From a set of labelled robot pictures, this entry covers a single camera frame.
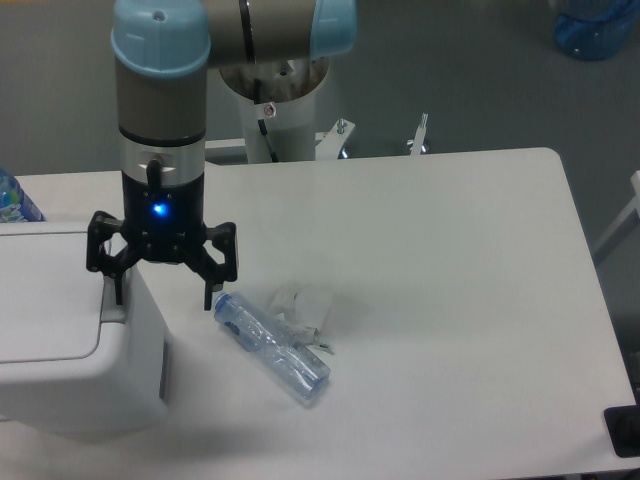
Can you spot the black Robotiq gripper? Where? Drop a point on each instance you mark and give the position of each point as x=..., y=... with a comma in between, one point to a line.
x=164, y=223

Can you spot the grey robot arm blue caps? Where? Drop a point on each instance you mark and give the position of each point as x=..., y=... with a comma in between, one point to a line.
x=163, y=51

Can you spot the white trash can lid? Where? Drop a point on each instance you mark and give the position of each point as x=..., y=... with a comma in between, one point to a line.
x=50, y=302

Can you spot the white trash can body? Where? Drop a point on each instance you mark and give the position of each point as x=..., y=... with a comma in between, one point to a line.
x=121, y=385

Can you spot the grey lid push button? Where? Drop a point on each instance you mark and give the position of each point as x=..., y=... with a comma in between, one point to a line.
x=111, y=311

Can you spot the blue labelled bottle at left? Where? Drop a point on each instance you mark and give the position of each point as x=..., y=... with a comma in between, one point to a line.
x=16, y=205

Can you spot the crumpled white plastic wrapper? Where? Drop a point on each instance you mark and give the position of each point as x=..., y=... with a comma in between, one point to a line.
x=302, y=307

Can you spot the clear empty plastic bottle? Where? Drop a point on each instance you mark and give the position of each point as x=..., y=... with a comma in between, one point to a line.
x=273, y=344

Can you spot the right table clamp bolt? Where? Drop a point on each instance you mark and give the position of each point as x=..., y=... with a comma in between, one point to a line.
x=419, y=144

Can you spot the blue water jug on floor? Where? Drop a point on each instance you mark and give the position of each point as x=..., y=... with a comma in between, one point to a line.
x=594, y=30

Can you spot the black object at table corner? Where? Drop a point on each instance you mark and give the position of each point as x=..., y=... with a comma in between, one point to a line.
x=623, y=426

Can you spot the white frame at right edge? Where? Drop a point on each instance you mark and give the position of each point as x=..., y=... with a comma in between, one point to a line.
x=620, y=228

